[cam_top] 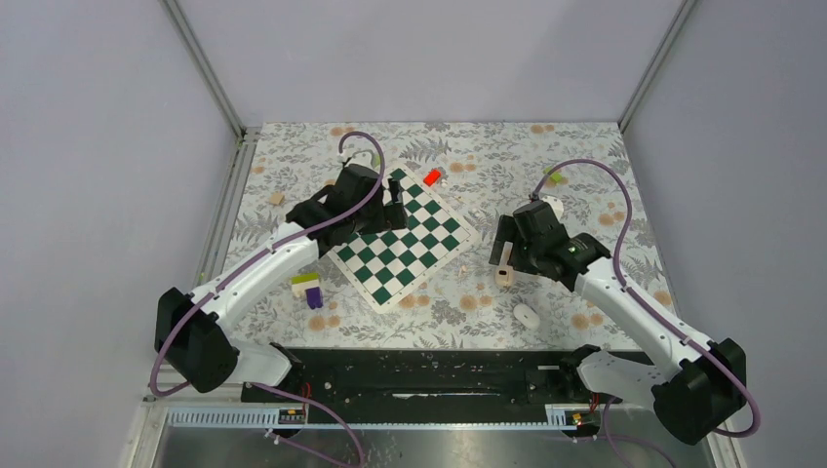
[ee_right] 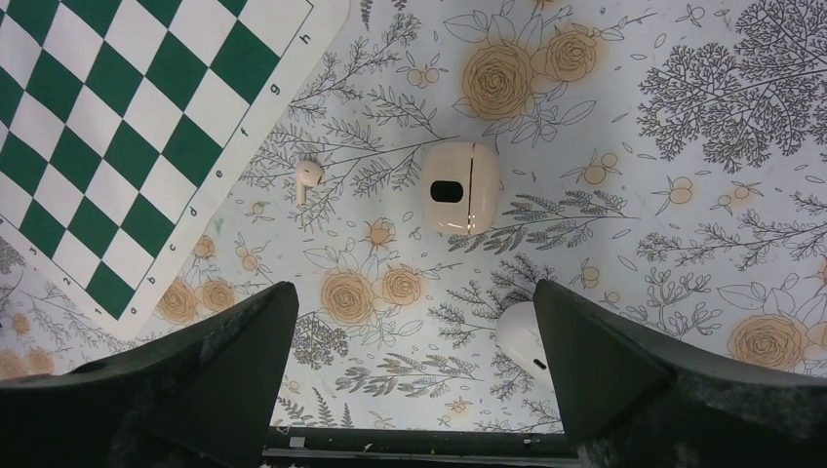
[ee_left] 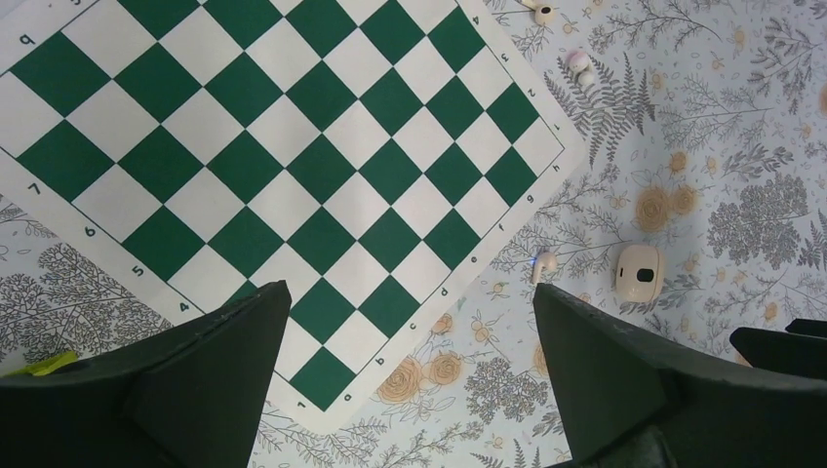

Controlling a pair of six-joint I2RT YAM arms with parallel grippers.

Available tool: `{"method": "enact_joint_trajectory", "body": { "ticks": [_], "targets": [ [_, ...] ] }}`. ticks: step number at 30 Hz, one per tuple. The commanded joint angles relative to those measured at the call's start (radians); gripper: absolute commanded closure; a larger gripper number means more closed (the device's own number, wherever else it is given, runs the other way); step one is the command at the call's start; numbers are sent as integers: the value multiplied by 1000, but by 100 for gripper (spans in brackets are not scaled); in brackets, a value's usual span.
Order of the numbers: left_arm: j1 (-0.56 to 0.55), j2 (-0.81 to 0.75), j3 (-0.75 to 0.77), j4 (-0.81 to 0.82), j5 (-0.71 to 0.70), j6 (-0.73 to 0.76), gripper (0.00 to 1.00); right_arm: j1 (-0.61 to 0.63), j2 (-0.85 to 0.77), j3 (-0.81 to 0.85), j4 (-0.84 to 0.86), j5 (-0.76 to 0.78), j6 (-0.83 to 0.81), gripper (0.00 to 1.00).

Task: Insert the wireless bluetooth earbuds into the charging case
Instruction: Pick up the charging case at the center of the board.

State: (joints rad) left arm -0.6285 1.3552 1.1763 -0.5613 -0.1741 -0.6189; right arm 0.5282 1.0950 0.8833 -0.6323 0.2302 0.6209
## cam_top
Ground green white purple block stack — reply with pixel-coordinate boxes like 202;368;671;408
291;272;324;310

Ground green block right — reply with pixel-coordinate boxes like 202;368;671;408
543;167;564;183

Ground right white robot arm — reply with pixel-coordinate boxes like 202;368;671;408
490;200;748;445

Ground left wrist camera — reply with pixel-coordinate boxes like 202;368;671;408
337;148;381;170

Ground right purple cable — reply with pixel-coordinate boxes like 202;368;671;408
531;158;763;468

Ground purple cable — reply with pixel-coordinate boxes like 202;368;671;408
531;158;763;468
148;131;387;468

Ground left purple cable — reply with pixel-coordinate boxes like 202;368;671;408
148;131;387;468

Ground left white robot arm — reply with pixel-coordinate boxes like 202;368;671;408
153;164;408;401

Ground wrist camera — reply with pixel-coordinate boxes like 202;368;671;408
540;195;565;221
337;148;381;170

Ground beige earbud charging case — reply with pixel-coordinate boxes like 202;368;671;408
494;264;515;288

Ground red block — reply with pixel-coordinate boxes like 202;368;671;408
423;169;442;186

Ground small wooden cube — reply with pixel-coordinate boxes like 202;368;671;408
268;192;285;206

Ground white earbud case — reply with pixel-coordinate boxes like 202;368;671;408
513;303;541;331

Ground floral patterned table mat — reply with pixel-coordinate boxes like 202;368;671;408
225;122;673;350

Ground green white chessboard mat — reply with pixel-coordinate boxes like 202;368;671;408
328;164;481;314

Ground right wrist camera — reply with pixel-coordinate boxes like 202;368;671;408
540;195;565;221

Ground white slotted cable duct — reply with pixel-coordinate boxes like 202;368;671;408
166;405;583;430

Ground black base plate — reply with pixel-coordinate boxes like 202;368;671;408
278;348;594;425

